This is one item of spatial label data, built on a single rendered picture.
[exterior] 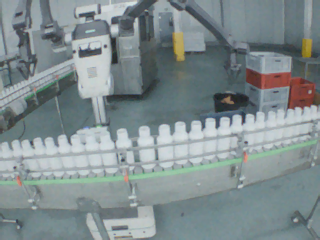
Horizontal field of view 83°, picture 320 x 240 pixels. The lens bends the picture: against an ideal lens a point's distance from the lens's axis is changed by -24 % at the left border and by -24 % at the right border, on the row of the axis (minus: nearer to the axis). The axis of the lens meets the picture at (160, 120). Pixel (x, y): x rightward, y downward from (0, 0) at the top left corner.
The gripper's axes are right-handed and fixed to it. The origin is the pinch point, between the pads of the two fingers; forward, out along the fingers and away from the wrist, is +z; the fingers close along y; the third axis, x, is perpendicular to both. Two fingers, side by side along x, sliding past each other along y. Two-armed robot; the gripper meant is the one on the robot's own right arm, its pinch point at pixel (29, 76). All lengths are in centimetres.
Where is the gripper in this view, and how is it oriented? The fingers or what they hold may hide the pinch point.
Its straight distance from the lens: 103.4
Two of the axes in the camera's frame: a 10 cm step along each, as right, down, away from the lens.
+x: 9.9, -1.1, 1.0
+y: 1.3, 4.1, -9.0
